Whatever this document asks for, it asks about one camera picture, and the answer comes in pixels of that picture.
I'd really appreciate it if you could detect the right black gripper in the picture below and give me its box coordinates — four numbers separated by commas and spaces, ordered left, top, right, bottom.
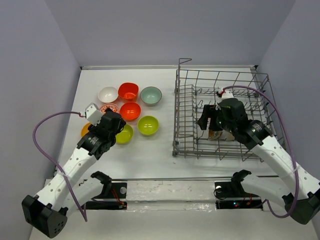
197, 104, 236, 135

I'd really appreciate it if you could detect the grey wire dish rack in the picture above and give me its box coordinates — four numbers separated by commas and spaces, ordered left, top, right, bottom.
172, 58, 287, 161

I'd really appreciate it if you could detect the lime green bowl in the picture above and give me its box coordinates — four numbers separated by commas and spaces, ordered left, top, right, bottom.
137, 115, 160, 136
115, 124, 134, 145

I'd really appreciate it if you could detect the beige painted ceramic bowl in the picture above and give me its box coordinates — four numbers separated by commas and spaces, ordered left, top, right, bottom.
208, 129, 223, 141

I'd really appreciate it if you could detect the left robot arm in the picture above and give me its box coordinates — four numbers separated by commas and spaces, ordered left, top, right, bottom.
21, 103, 126, 239

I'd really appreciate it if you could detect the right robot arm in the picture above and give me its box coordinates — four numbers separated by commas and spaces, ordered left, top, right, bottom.
197, 98, 320, 225

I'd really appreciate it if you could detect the yellow bowl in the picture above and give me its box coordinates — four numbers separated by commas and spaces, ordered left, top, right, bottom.
80, 123, 91, 137

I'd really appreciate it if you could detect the red white patterned bowl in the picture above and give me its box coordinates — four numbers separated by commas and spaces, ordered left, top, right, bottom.
100, 103, 120, 114

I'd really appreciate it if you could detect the orange round bowl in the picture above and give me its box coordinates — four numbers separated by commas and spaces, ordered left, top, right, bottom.
119, 102, 142, 122

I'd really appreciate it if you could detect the small white bowl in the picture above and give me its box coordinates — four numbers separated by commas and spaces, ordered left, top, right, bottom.
97, 86, 118, 103

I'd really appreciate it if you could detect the orange square bowl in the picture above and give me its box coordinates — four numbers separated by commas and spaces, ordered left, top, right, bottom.
118, 82, 139, 102

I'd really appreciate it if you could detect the pale green ceramic bowl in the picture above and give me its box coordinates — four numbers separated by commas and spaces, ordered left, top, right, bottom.
140, 86, 162, 106

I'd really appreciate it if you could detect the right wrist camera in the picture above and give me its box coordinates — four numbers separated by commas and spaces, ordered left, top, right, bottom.
216, 88, 234, 101

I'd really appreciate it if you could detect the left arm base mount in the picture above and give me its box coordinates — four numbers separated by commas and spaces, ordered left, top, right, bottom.
78, 171, 128, 211

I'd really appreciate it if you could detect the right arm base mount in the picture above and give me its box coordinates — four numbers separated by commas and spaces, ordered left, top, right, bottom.
213, 170, 263, 210

